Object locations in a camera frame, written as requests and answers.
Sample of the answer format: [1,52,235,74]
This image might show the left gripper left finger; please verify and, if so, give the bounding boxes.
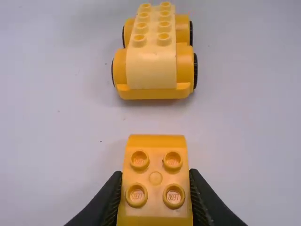
[60,170,123,226]

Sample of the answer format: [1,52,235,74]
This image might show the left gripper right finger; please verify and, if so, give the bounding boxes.
[189,168,245,226]

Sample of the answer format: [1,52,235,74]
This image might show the yellow toy brick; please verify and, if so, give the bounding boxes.
[115,134,195,226]

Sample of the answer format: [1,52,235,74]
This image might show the yellow toy car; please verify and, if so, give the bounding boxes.
[110,1,198,101]

